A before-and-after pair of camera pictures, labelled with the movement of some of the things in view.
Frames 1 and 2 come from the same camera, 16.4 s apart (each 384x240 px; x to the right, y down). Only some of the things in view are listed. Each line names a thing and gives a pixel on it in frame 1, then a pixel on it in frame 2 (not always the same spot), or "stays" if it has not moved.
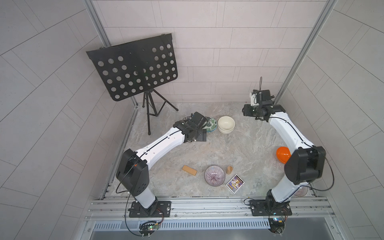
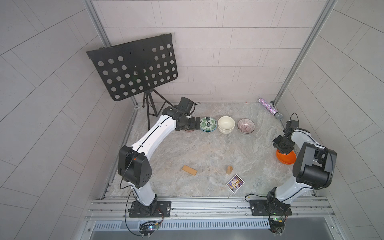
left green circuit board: [148, 228] stays
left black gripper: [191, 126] → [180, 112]
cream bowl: [226, 123] stays
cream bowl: [226, 132] stays
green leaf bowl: [210, 124] stays
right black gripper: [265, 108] → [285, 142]
